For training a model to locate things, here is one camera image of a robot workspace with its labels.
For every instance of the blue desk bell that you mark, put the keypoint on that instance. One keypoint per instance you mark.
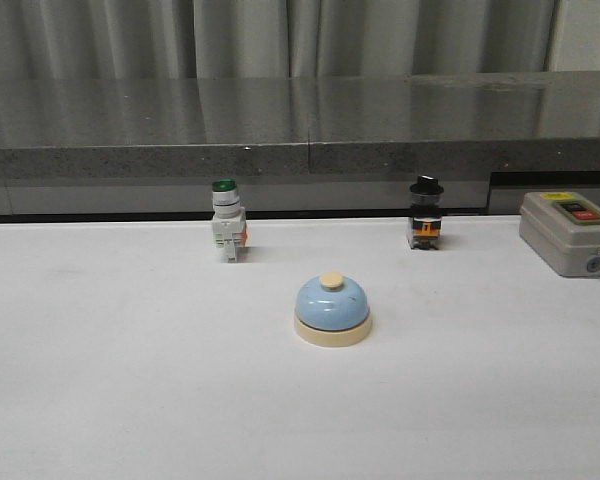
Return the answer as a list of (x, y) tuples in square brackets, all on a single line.
[(332, 310)]

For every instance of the grey stone counter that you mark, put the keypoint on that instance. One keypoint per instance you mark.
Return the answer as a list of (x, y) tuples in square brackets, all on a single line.
[(150, 147)]

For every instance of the grey curtain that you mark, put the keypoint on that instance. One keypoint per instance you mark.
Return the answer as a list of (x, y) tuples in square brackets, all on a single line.
[(286, 39)]

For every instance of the green pushbutton switch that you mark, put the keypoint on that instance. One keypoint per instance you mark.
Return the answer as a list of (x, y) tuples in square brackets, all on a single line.
[(229, 226)]

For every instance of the black selector switch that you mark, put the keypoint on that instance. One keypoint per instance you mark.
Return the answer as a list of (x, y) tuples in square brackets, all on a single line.
[(424, 224)]

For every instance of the grey on-off switch box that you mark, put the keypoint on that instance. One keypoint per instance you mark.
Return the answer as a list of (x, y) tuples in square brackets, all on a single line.
[(563, 228)]

